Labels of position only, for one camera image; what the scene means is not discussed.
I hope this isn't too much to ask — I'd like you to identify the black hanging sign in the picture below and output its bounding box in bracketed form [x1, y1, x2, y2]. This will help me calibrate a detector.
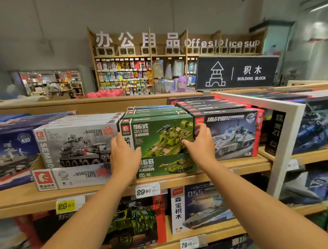
[196, 55, 280, 90]

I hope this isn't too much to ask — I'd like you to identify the wooden shelf unit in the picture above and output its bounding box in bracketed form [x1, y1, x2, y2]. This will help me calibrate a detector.
[0, 82, 328, 249]

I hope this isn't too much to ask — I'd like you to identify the green 96B tank box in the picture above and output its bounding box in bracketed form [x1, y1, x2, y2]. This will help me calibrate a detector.
[120, 114, 196, 161]

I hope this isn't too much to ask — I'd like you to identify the row of grey vehicle boxes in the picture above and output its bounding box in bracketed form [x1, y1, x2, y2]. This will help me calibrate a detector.
[33, 113, 125, 169]

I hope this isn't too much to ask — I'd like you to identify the green display carton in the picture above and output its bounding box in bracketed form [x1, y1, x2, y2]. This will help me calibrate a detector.
[136, 153, 198, 179]

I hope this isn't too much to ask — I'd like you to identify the person's left forearm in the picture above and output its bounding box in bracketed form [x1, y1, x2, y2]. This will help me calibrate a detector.
[43, 177, 139, 249]

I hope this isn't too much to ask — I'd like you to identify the row of Challenger tank boxes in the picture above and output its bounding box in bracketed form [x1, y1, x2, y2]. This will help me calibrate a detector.
[169, 95, 265, 161]

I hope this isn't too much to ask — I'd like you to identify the person's right hand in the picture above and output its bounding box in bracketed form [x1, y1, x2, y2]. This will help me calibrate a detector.
[182, 123, 218, 172]

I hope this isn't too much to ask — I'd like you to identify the person's left hand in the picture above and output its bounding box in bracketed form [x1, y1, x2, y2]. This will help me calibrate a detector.
[110, 132, 142, 193]

